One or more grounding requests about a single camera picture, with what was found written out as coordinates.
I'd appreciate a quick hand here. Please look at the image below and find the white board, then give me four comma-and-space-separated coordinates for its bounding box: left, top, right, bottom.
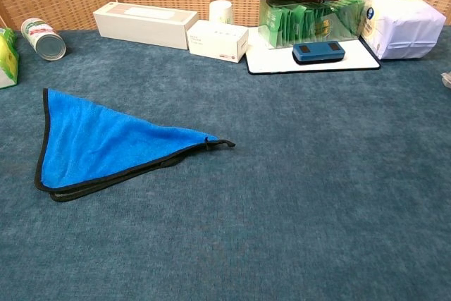
245, 37, 382, 76

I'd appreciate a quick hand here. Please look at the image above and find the blue carpet table cover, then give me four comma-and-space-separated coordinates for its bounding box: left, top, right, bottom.
0, 25, 451, 301

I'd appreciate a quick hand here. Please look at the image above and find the clear box of green sachets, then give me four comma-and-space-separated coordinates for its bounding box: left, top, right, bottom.
257, 0, 366, 50

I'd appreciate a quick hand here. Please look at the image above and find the small white cardboard box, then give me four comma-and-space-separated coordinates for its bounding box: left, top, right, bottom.
186, 19, 249, 64

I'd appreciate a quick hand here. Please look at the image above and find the tin can with red label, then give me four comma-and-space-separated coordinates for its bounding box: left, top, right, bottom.
20, 17, 67, 61

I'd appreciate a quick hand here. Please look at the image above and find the grey cloth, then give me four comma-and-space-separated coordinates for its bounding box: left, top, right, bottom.
34, 88, 236, 203

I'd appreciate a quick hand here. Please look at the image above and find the white paper bag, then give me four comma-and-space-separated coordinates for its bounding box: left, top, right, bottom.
359, 0, 447, 61

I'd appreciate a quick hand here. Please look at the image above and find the long white power strip box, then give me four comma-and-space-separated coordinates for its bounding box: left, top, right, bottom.
92, 1, 199, 51

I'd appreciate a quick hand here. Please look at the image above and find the blue whiteboard eraser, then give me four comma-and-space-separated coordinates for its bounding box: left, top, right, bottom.
291, 41, 350, 66

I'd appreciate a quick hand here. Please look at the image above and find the green tissue pack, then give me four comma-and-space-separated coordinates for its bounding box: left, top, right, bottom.
0, 27, 20, 90

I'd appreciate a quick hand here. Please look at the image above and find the white cup with green print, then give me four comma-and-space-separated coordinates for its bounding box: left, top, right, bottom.
209, 0, 234, 25

